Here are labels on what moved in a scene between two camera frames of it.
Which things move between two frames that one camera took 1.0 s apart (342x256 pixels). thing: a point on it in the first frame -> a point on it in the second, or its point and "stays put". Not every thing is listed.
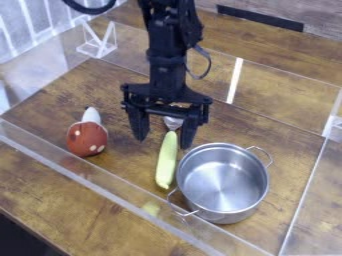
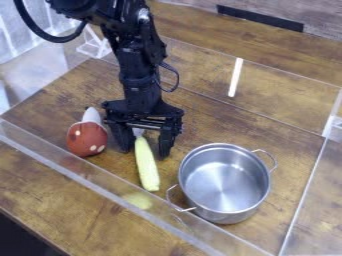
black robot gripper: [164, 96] -> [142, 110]
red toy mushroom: [87, 136] stays put
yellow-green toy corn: [167, 153] -> [148, 172]
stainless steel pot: [222, 182] stays put
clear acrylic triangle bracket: [97, 46] stays put
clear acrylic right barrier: [315, 231] stays put
